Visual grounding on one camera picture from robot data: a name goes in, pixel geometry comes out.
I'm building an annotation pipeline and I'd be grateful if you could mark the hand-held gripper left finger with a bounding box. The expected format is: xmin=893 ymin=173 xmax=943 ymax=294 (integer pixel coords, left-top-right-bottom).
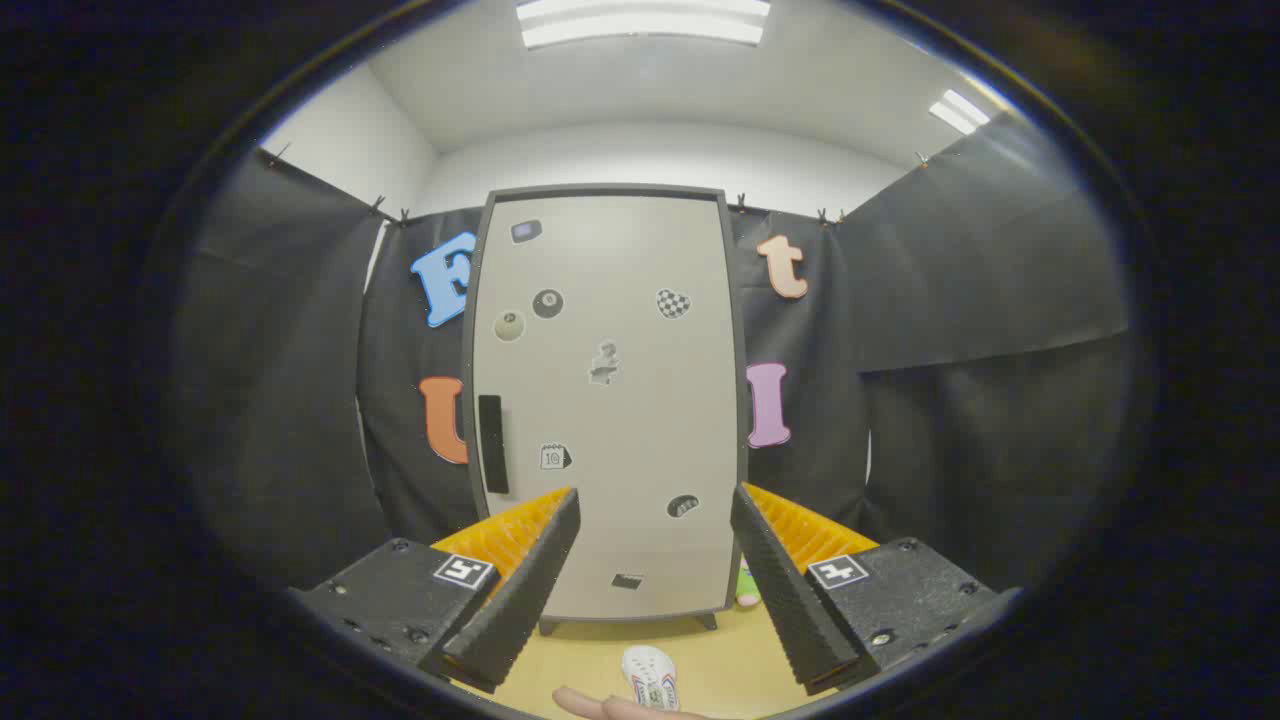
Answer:
xmin=290 ymin=487 xmax=582 ymax=694

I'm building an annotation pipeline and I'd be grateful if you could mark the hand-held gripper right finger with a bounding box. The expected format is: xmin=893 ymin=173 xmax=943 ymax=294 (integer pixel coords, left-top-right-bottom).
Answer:
xmin=730 ymin=482 xmax=1023 ymax=698

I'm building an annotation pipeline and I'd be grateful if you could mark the white perforated shoe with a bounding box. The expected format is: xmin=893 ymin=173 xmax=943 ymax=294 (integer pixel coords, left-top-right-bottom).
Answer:
xmin=622 ymin=645 xmax=681 ymax=713

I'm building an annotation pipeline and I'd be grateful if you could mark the grey shoe cabinet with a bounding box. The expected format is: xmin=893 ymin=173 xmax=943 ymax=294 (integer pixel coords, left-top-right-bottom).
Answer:
xmin=462 ymin=184 xmax=753 ymax=636

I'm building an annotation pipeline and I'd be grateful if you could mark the black backdrop cloth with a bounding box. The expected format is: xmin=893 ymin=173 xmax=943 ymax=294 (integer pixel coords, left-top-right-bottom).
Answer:
xmin=175 ymin=115 xmax=1136 ymax=591

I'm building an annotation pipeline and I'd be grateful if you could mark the small ceiling light panel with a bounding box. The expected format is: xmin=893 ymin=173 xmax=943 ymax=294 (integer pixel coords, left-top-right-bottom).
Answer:
xmin=928 ymin=88 xmax=991 ymax=136

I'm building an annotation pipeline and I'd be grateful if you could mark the long ceiling light panel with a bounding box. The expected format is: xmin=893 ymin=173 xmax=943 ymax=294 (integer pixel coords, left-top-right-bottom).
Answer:
xmin=515 ymin=0 xmax=771 ymax=49

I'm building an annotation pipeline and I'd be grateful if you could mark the black door handle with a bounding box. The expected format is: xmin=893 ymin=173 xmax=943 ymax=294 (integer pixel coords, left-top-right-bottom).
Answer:
xmin=478 ymin=394 xmax=510 ymax=495

